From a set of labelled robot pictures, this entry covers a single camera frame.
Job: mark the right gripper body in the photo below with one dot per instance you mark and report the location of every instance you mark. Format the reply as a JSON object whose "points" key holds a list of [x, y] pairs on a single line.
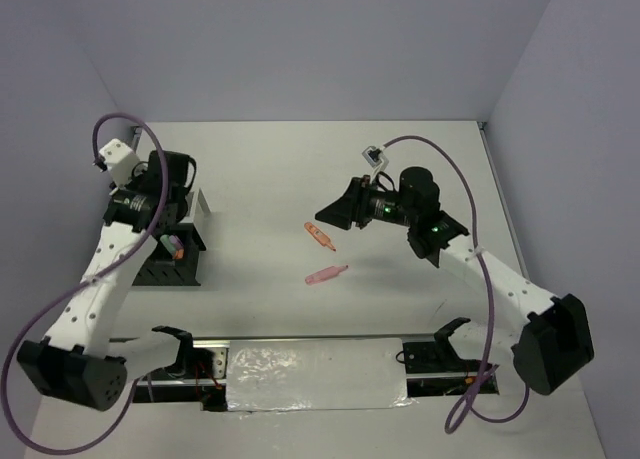
{"points": [[376, 203]]}

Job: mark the orange highlighter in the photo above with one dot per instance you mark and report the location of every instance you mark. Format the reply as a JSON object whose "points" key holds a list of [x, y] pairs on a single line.
{"points": [[319, 236]]}

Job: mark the green highlighter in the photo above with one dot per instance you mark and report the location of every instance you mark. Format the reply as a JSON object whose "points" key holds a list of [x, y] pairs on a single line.
{"points": [[166, 242]]}

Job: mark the purple highlighter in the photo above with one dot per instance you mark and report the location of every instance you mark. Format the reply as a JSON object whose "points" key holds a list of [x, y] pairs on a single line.
{"points": [[175, 243]]}

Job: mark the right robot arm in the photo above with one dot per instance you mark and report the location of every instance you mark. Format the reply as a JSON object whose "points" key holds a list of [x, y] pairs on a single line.
{"points": [[553, 338]]}

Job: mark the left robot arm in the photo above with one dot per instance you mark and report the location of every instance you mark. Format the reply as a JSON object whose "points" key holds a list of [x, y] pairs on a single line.
{"points": [[146, 240]]}

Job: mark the pink highlighter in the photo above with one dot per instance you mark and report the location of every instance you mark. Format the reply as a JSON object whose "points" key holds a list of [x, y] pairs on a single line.
{"points": [[325, 274]]}

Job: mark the white slotted container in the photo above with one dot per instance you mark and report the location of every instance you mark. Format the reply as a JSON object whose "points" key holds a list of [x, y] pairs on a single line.
{"points": [[195, 209]]}

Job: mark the black slotted container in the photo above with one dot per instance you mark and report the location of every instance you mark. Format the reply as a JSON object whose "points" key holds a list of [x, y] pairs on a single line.
{"points": [[167, 269]]}

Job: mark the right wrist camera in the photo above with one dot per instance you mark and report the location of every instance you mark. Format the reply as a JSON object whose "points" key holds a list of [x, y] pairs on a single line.
{"points": [[376, 158]]}

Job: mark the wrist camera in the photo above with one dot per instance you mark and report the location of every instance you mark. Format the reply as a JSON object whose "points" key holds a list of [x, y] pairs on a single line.
{"points": [[376, 158], [120, 160]]}

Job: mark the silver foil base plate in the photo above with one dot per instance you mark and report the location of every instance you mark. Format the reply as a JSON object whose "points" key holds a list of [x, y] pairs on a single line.
{"points": [[310, 375]]}

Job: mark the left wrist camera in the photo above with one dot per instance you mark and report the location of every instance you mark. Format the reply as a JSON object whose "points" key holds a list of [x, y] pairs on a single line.
{"points": [[120, 160]]}

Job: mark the black mounting rail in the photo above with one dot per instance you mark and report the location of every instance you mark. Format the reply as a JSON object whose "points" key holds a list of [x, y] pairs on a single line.
{"points": [[429, 373]]}

